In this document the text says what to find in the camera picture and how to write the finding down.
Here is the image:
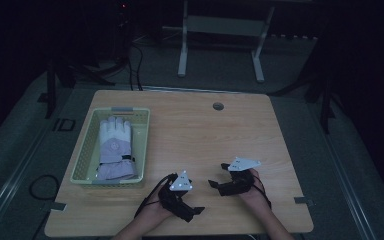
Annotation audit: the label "white metal stand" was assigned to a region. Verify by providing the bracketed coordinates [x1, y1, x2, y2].
[162, 0, 277, 84]

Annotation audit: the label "pale yellow plastic basket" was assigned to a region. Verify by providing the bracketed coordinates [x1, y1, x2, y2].
[69, 106, 151, 186]

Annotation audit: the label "black floor cable loop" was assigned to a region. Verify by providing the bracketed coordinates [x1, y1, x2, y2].
[28, 174, 62, 202]

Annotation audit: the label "person's left hand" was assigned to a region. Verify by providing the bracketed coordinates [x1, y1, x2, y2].
[139, 191, 177, 232]

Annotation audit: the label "lavender white ski glove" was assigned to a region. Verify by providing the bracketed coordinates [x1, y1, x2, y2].
[96, 115, 138, 181]
[95, 167, 113, 182]

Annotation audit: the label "black hanging cables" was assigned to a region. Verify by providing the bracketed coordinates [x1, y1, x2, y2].
[126, 19, 145, 92]

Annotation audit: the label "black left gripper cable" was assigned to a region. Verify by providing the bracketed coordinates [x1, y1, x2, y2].
[133, 172, 178, 219]

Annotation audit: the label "person's right hand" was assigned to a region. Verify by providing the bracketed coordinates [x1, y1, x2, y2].
[239, 168, 272, 215]

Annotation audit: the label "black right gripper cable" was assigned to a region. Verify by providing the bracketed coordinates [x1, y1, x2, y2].
[252, 171, 273, 210]

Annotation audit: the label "grey tape piece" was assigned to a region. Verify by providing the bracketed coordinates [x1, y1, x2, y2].
[293, 196, 315, 206]
[43, 200, 68, 213]

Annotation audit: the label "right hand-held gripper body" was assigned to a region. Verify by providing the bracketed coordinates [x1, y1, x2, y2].
[219, 156, 262, 197]

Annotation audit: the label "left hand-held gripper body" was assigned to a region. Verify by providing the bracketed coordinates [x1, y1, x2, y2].
[158, 170, 196, 219]

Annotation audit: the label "black tripod stand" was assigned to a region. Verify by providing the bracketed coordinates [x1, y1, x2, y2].
[38, 46, 128, 120]
[269, 59, 351, 135]

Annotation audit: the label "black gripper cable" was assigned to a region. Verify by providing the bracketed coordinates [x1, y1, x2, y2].
[133, 172, 178, 219]
[252, 171, 273, 210]

